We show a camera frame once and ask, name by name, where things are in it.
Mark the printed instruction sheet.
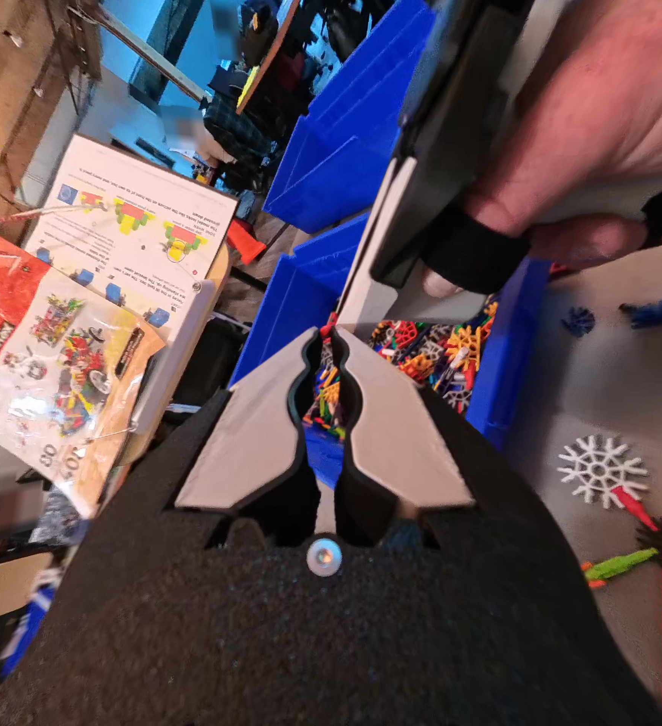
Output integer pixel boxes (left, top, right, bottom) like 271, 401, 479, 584
25, 133, 240, 330

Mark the star toy rod model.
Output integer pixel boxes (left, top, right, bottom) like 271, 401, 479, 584
558, 434, 662, 724

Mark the clear toy parts bag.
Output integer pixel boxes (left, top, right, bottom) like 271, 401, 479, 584
0, 235, 167, 520

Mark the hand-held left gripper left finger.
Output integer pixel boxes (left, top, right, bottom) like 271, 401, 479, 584
174, 327, 325, 546

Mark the small blue toy connector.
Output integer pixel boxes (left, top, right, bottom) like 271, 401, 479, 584
619, 301, 662, 330
561, 307, 595, 337

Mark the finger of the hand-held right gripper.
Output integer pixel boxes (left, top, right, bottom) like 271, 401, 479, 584
335, 158, 418, 337
334, 159, 394, 314

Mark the pile of colourful toy pieces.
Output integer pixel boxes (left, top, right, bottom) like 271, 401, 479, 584
302, 301, 499, 443

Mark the person's right hand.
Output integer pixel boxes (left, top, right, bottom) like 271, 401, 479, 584
422, 0, 662, 299

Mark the blue plastic bin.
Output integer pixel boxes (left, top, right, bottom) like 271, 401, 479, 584
229, 213, 553, 491
263, 0, 439, 233

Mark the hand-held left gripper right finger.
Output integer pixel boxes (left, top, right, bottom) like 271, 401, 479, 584
331, 327, 476, 546

